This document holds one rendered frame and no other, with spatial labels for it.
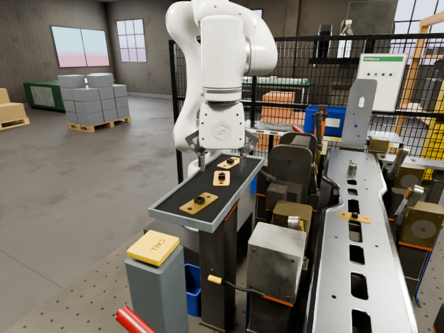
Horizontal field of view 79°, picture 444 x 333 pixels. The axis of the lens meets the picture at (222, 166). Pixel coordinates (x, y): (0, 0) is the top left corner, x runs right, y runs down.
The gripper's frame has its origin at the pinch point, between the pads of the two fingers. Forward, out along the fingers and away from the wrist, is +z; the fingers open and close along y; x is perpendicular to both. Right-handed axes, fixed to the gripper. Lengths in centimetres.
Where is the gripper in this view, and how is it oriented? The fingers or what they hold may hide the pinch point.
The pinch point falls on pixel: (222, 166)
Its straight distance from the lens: 64.5
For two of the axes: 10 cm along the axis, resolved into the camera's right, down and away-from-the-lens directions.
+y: 10.0, 0.1, -0.3
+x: 0.3, -3.8, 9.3
